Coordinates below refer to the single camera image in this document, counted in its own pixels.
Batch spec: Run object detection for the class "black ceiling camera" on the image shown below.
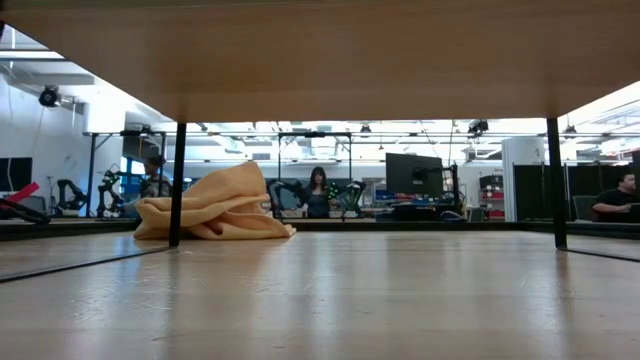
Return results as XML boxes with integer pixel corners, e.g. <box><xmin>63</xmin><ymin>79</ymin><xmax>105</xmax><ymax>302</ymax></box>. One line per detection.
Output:
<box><xmin>38</xmin><ymin>85</ymin><xmax>62</xmax><ymax>109</ymax></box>

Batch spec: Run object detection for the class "red slanted bar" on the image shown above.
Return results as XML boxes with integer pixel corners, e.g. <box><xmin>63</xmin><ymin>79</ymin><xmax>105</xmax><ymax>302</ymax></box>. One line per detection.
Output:
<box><xmin>5</xmin><ymin>181</ymin><xmax>41</xmax><ymax>204</ymax></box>

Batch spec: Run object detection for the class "shelving with red bins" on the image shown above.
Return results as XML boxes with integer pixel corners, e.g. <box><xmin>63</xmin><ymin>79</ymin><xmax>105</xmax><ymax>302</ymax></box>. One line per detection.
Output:
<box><xmin>478</xmin><ymin>174</ymin><xmax>506</xmax><ymax>221</ymax></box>

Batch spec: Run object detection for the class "black aluminium table frame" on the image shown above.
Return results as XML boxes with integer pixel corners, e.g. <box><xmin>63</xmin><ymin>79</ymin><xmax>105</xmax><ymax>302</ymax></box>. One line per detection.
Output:
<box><xmin>0</xmin><ymin>217</ymin><xmax>640</xmax><ymax>242</ymax></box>

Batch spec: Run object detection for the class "wooden shelf with black legs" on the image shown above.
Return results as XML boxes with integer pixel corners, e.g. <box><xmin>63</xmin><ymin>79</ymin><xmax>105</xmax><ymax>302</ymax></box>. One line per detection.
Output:
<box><xmin>0</xmin><ymin>0</ymin><xmax>640</xmax><ymax>284</ymax></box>

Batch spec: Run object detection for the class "black metal rig frame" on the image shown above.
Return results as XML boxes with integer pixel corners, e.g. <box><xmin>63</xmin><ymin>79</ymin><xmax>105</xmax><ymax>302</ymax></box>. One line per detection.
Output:
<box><xmin>83</xmin><ymin>129</ymin><xmax>168</xmax><ymax>219</ymax></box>
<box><xmin>277</xmin><ymin>131</ymin><xmax>353</xmax><ymax>222</ymax></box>

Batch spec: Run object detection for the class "black partition wall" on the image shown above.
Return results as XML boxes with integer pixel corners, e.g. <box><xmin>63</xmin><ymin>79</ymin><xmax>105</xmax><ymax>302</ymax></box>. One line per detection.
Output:
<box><xmin>513</xmin><ymin>162</ymin><xmax>640</xmax><ymax>222</ymax></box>

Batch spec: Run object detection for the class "person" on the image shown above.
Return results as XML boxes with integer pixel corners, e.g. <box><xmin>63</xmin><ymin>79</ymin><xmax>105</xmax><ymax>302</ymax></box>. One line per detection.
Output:
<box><xmin>139</xmin><ymin>155</ymin><xmax>174</xmax><ymax>199</ymax></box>
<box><xmin>590</xmin><ymin>172</ymin><xmax>640</xmax><ymax>224</ymax></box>
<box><xmin>299</xmin><ymin>166</ymin><xmax>337</xmax><ymax>219</ymax></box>

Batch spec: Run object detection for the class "orange cloth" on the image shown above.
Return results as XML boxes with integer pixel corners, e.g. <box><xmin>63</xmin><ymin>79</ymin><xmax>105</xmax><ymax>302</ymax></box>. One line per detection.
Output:
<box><xmin>133</xmin><ymin>161</ymin><xmax>297</xmax><ymax>241</ymax></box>

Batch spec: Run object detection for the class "black computer monitor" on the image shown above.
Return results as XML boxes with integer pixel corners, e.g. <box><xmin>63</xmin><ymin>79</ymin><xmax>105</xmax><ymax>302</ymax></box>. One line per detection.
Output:
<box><xmin>385</xmin><ymin>152</ymin><xmax>445</xmax><ymax>199</ymax></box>

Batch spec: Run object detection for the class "black curved tube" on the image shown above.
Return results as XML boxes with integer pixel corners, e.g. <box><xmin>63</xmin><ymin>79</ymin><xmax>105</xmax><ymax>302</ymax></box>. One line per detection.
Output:
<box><xmin>0</xmin><ymin>198</ymin><xmax>52</xmax><ymax>225</ymax></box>

